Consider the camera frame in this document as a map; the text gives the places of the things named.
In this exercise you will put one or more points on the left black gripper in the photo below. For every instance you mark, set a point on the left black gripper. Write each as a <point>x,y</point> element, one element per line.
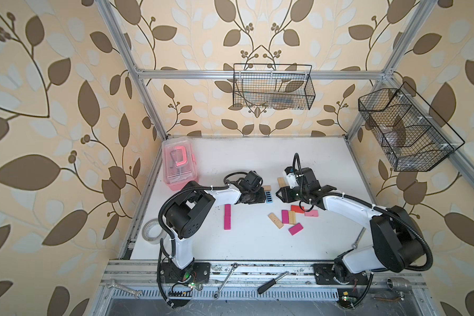
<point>261,198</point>

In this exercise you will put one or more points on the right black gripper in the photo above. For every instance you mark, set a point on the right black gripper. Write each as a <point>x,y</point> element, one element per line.
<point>286,194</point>

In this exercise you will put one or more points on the blue striped block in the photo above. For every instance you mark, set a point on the blue striped block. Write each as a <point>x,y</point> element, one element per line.
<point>268,197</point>

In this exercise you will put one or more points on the magenta block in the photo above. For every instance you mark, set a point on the magenta block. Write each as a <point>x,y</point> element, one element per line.
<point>227,223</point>
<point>227,211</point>
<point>293,230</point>
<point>285,217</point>

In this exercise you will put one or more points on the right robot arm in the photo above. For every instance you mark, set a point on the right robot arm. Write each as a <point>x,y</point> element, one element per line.
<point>397,243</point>

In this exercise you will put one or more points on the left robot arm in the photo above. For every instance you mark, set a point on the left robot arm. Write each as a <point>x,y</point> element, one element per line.
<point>181,216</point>

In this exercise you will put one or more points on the red block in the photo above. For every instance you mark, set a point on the red block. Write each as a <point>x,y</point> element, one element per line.
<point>297,209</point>

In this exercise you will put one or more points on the small natural wood block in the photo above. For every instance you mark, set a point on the small natural wood block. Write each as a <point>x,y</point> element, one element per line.
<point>292,217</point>

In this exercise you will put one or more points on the light pink block right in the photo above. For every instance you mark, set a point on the light pink block right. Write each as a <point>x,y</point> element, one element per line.
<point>312,213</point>

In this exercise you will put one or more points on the pink plastic storage box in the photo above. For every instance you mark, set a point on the pink plastic storage box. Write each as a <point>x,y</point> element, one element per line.
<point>179,163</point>

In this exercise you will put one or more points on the silver wrench on table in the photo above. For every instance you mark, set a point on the silver wrench on table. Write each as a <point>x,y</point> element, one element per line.
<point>359,238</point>

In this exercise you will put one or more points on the clear tape roll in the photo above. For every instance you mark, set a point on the clear tape roll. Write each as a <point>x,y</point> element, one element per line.
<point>152,232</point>

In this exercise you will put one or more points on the metal pipe fitting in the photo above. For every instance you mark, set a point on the metal pipe fitting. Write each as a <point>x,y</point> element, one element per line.
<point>399,284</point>

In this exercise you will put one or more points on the silver wrench bottom left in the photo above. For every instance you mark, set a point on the silver wrench bottom left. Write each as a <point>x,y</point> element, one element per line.
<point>134,293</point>

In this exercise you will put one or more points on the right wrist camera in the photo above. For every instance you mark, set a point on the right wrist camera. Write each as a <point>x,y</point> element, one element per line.
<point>290,177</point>

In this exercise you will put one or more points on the silver wrench on rail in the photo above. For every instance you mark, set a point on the silver wrench on rail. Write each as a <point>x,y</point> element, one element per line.
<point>233,268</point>

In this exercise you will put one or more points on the black handled screwdriver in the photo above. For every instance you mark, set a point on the black handled screwdriver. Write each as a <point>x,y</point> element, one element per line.
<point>266,286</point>

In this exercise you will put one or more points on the back black wire basket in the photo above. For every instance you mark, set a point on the back black wire basket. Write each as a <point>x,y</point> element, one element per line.
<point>273,86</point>

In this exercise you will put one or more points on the black wire basket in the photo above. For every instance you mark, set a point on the black wire basket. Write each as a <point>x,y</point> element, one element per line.
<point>413,135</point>
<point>273,86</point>

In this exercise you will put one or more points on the right black wire basket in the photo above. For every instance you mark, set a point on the right black wire basket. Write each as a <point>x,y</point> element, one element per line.
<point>413,135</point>

